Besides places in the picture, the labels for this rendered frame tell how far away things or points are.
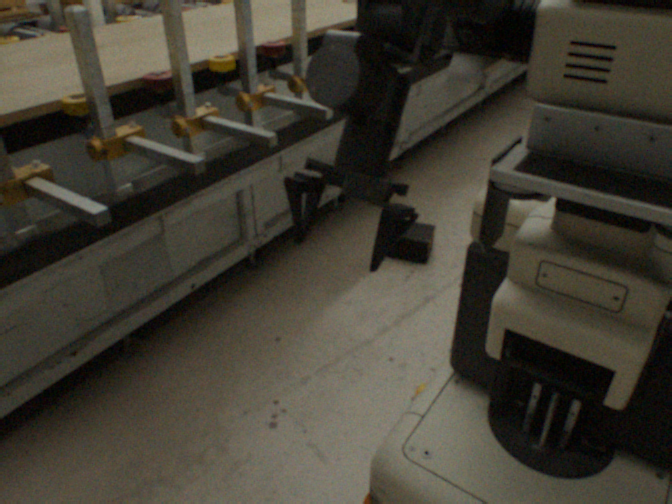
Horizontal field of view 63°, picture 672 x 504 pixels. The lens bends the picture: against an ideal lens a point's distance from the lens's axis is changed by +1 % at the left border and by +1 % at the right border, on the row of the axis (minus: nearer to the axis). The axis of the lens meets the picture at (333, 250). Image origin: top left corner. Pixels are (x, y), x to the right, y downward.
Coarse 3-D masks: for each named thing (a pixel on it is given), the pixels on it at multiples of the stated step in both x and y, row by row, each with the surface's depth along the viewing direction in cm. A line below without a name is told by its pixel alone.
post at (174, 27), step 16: (160, 0) 131; (176, 0) 131; (176, 16) 132; (176, 32) 134; (176, 48) 135; (176, 64) 138; (176, 80) 140; (176, 96) 143; (192, 96) 144; (192, 112) 146; (192, 144) 149
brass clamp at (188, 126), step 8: (200, 112) 149; (208, 112) 149; (216, 112) 152; (176, 120) 144; (184, 120) 145; (192, 120) 145; (200, 120) 148; (176, 128) 145; (184, 128) 144; (192, 128) 146; (200, 128) 149; (176, 136) 147
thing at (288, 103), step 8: (224, 88) 173; (232, 88) 171; (240, 88) 170; (224, 96) 176; (232, 96) 173; (264, 96) 165; (272, 96) 163; (280, 96) 163; (272, 104) 164; (280, 104) 162; (288, 104) 161; (296, 104) 159; (304, 104) 157; (312, 104) 157; (296, 112) 160; (304, 112) 159; (312, 112) 157; (320, 112) 155; (328, 112) 155
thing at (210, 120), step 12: (156, 108) 157; (168, 108) 155; (204, 120) 148; (216, 120) 146; (216, 132) 147; (228, 132) 144; (240, 132) 142; (252, 132) 139; (264, 132) 139; (264, 144) 138; (276, 144) 140
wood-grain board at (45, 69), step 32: (256, 0) 269; (288, 0) 269; (320, 0) 269; (96, 32) 203; (128, 32) 204; (160, 32) 204; (192, 32) 204; (224, 32) 204; (256, 32) 204; (288, 32) 204; (320, 32) 213; (0, 64) 164; (32, 64) 164; (64, 64) 164; (128, 64) 164; (160, 64) 164; (192, 64) 166; (0, 96) 137; (32, 96) 137
